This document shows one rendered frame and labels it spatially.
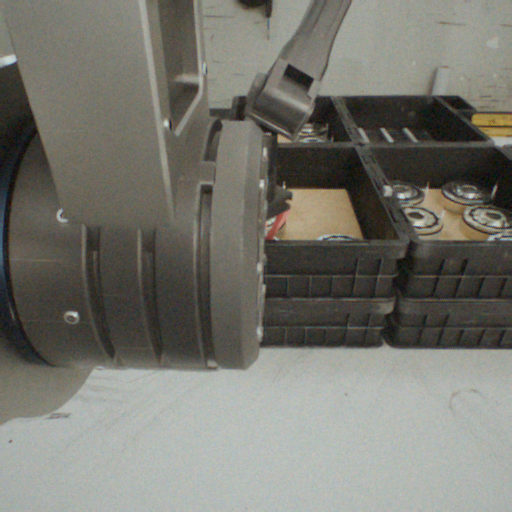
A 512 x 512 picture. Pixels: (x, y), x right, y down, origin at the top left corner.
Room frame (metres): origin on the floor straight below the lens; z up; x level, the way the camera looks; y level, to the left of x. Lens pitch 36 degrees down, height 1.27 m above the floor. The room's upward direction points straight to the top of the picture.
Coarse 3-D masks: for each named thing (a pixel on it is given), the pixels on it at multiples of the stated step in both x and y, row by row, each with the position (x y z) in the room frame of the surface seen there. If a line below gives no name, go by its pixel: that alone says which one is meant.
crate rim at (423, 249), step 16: (416, 144) 0.91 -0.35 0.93; (432, 144) 0.91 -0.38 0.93; (448, 144) 0.91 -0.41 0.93; (464, 144) 0.91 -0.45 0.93; (480, 144) 0.91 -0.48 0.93; (368, 160) 0.82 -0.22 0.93; (384, 176) 0.74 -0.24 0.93; (400, 208) 0.62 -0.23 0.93; (416, 240) 0.52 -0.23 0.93; (432, 240) 0.52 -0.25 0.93; (448, 240) 0.52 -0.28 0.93; (464, 240) 0.52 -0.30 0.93; (480, 240) 0.52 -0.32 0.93; (496, 240) 0.52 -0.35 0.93; (416, 256) 0.52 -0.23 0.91; (432, 256) 0.51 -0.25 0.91; (448, 256) 0.51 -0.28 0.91; (464, 256) 0.51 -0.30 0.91; (480, 256) 0.51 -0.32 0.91; (496, 256) 0.51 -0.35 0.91
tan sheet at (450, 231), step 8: (424, 192) 0.88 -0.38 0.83; (432, 192) 0.88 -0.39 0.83; (432, 200) 0.84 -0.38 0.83; (432, 208) 0.80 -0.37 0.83; (440, 208) 0.80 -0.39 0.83; (448, 216) 0.77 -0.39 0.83; (456, 216) 0.77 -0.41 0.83; (448, 224) 0.74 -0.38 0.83; (456, 224) 0.74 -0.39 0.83; (448, 232) 0.71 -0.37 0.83; (456, 232) 0.71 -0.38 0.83
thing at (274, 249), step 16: (368, 176) 0.75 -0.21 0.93; (384, 208) 0.62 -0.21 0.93; (400, 224) 0.57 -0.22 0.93; (272, 240) 0.52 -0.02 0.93; (288, 240) 0.52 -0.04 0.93; (304, 240) 0.52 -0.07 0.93; (320, 240) 0.52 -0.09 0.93; (336, 240) 0.52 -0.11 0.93; (352, 240) 0.52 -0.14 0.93; (368, 240) 0.52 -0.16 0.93; (384, 240) 0.52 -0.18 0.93; (400, 240) 0.52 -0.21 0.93; (272, 256) 0.51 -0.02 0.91; (288, 256) 0.51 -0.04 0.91; (304, 256) 0.51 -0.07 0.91; (320, 256) 0.51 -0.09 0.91; (336, 256) 0.51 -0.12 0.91; (352, 256) 0.51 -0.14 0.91; (368, 256) 0.51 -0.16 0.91; (384, 256) 0.51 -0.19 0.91; (400, 256) 0.51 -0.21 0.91
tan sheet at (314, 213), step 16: (304, 192) 0.88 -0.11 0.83; (320, 192) 0.88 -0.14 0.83; (336, 192) 0.88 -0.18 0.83; (304, 208) 0.80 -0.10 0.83; (320, 208) 0.80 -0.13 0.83; (336, 208) 0.80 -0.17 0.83; (352, 208) 0.80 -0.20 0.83; (288, 224) 0.74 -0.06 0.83; (304, 224) 0.74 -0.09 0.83; (320, 224) 0.74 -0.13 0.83; (336, 224) 0.74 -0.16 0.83; (352, 224) 0.74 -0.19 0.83
